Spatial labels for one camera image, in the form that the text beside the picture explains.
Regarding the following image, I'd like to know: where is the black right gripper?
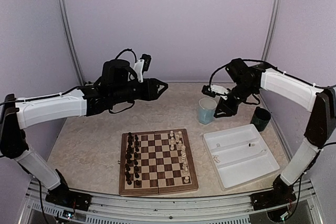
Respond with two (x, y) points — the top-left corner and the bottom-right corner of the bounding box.
(214, 81), (257, 118)

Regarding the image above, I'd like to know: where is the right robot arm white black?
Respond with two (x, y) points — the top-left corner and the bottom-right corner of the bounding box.
(202, 58), (335, 205)

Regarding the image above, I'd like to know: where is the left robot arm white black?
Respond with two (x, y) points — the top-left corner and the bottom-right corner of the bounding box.
(1, 57), (168, 206)

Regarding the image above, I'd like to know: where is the row of black chess pieces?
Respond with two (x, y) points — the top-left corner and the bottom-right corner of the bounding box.
(124, 132), (141, 188)

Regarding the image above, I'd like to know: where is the light blue mug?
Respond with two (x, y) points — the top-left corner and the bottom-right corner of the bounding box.
(198, 98), (217, 125)

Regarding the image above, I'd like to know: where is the dark green mug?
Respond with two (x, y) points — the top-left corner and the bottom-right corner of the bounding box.
(250, 106), (271, 132)

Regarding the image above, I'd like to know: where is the white plastic divided tray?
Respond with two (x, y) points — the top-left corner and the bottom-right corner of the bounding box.
(203, 124), (280, 191)

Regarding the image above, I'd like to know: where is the wooden chessboard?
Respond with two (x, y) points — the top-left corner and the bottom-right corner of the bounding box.
(119, 129), (198, 196)

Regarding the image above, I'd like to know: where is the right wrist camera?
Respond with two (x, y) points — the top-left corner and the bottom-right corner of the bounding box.
(202, 85), (216, 98)

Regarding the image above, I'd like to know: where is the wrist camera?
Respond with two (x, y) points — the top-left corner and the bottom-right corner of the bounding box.
(140, 54), (152, 73)
(202, 85), (216, 98)

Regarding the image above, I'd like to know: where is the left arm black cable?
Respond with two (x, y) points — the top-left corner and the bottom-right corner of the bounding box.
(106, 48), (138, 114)

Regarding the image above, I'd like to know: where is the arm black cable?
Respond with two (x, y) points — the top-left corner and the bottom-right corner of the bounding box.
(106, 48), (138, 114)
(208, 58), (336, 91)

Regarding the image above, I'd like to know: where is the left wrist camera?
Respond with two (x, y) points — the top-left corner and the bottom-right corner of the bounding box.
(140, 54), (152, 73)

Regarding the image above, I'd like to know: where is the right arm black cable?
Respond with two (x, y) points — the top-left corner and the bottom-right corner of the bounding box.
(208, 58), (336, 91)

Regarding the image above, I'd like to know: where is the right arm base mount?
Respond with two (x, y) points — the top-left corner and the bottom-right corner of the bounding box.
(250, 175), (297, 210)

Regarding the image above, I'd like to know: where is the front aluminium rail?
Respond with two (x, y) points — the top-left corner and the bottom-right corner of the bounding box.
(18, 179), (323, 224)

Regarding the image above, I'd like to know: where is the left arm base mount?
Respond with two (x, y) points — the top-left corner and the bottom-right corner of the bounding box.
(46, 183), (92, 211)

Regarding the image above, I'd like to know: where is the right aluminium corner post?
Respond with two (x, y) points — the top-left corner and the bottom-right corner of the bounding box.
(261, 0), (281, 61)

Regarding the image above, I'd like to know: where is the aluminium corner post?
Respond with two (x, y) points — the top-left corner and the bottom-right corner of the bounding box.
(261, 0), (281, 61)
(57, 0), (85, 85)

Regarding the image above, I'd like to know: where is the left aluminium corner post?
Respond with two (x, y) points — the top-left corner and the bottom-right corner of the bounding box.
(57, 0), (85, 85)

